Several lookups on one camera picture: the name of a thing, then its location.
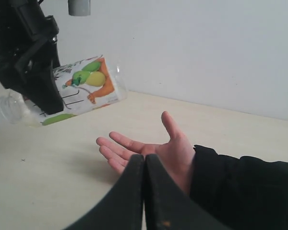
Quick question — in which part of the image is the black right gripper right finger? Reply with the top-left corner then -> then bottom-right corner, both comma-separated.
144,154 -> 229,230

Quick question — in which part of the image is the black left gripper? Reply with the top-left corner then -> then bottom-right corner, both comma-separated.
0,0 -> 63,115

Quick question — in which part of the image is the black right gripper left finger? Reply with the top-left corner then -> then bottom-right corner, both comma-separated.
66,155 -> 144,230

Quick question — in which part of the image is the clear floral-label tea bottle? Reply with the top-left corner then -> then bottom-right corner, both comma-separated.
0,56 -> 128,127

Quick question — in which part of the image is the black-sleeved forearm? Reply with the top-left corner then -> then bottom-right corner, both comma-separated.
190,145 -> 288,230

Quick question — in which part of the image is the person's open bare hand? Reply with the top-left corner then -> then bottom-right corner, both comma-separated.
96,111 -> 195,195

